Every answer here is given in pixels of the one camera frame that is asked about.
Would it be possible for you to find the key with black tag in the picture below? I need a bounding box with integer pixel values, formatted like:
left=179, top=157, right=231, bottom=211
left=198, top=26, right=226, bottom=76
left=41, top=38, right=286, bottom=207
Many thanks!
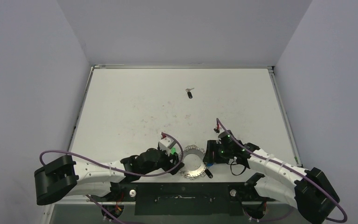
left=204, top=169, right=213, bottom=179
left=186, top=88, right=194, bottom=99

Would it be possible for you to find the metal keyring chain loop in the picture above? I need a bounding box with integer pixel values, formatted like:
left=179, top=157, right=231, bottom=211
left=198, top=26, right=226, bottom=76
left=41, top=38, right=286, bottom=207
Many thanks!
left=178, top=144, right=208, bottom=181

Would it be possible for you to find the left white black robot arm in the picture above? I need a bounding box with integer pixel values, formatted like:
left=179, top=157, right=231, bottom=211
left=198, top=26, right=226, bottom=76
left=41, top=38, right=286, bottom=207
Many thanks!
left=34, top=148, right=184, bottom=206

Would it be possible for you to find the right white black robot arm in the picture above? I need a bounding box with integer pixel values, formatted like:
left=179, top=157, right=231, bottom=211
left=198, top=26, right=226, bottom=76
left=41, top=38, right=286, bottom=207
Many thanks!
left=203, top=128, right=340, bottom=224

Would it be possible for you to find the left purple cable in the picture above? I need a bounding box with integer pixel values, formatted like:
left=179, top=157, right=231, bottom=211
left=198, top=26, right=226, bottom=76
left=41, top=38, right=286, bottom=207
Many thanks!
left=40, top=132, right=185, bottom=224

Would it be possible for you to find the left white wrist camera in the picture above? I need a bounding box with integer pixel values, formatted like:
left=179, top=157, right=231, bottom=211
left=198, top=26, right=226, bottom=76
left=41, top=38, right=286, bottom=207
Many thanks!
left=158, top=133, right=177, bottom=155

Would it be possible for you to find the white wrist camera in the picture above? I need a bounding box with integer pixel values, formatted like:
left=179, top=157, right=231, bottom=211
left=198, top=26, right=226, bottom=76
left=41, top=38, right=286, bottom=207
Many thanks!
left=158, top=133, right=177, bottom=155
left=213, top=123, right=224, bottom=134

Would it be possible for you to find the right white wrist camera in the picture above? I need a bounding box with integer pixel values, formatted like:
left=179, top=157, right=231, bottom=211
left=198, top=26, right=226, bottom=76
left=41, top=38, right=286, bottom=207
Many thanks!
left=213, top=123, right=224, bottom=134

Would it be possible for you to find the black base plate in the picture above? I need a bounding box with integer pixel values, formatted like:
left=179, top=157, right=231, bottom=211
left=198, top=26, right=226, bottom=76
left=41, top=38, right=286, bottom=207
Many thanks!
left=92, top=182, right=270, bottom=216

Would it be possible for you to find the aluminium frame rail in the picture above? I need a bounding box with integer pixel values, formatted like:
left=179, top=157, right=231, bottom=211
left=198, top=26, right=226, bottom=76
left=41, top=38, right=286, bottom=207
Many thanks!
left=45, top=182, right=324, bottom=205

